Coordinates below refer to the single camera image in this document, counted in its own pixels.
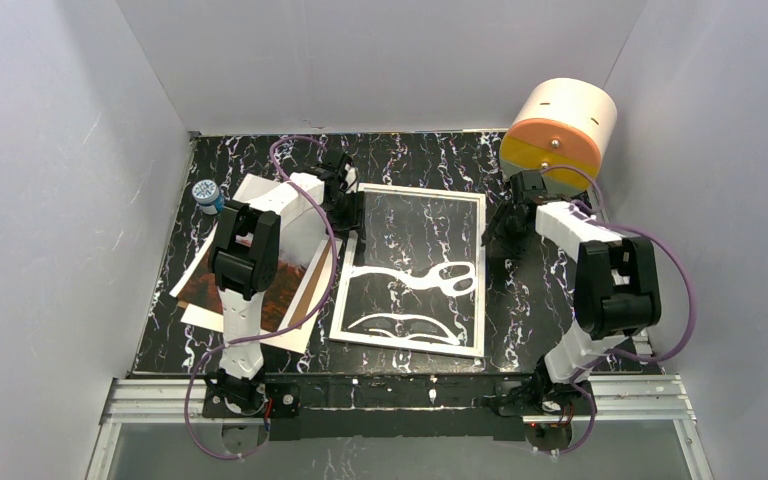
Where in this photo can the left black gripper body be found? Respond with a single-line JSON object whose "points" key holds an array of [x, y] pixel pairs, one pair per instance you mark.
{"points": [[346, 206]]}

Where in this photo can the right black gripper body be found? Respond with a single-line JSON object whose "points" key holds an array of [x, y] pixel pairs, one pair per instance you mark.
{"points": [[513, 216]]}

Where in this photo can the autumn forest photo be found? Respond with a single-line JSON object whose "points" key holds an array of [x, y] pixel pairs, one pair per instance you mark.
{"points": [[197, 292]]}

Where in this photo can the brown frame backing board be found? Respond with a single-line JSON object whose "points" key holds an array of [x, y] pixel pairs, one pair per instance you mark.
{"points": [[302, 267]]}

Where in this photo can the clear acrylic frame sheet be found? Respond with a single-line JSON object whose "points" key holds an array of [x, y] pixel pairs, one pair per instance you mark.
{"points": [[410, 265]]}

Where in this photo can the white picture frame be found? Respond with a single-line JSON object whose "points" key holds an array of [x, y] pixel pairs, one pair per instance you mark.
{"points": [[410, 344]]}

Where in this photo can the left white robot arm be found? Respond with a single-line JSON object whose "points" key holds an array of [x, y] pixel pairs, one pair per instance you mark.
{"points": [[247, 244]]}

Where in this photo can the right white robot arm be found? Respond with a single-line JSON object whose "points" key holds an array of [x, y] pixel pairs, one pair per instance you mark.
{"points": [[616, 293]]}

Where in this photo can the white cylindrical drawer unit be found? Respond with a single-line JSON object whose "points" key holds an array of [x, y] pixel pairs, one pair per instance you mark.
{"points": [[566, 124]]}

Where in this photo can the small blue lidded jar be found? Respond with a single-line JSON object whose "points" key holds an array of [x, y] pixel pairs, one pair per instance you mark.
{"points": [[208, 196]]}

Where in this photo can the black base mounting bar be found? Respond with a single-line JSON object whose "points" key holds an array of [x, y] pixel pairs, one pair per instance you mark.
{"points": [[508, 407]]}

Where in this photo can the aluminium rail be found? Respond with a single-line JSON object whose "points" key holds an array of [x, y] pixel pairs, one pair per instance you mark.
{"points": [[618, 398]]}

